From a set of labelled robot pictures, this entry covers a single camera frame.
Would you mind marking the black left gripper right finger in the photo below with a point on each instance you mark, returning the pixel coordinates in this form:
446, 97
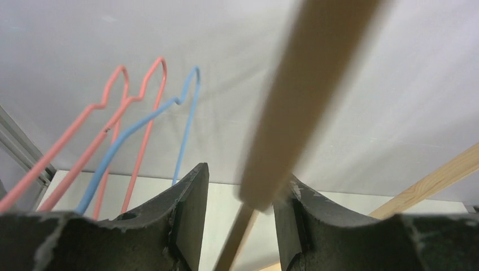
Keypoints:
374, 243

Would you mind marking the wooden hanger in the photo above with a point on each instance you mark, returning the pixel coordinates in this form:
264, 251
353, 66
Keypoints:
322, 41

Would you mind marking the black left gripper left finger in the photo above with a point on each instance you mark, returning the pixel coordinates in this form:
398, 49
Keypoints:
164, 233

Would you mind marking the metal wall rail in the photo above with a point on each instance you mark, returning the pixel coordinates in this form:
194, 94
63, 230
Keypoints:
18, 156

